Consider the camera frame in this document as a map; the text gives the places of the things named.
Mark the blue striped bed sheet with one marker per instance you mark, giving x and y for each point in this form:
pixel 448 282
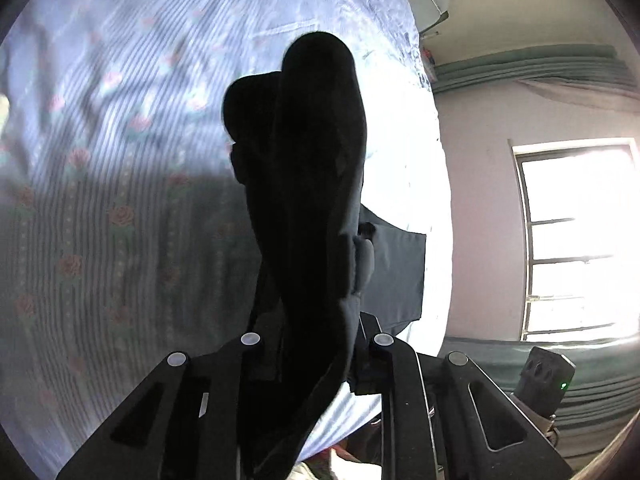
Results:
pixel 125 160

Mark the small red item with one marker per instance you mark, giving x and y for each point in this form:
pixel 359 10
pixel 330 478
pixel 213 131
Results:
pixel 427 55

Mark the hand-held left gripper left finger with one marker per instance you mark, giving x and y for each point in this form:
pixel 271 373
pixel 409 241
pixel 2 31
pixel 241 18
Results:
pixel 220 385

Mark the green curtain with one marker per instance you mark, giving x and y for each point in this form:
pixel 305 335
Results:
pixel 500 362
pixel 525 67

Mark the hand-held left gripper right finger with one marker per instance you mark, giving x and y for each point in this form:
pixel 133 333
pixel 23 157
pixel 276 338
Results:
pixel 415 410

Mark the window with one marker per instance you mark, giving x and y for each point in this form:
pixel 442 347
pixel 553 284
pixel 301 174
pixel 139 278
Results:
pixel 575 240

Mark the black pants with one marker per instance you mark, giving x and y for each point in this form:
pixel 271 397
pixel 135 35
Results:
pixel 305 185

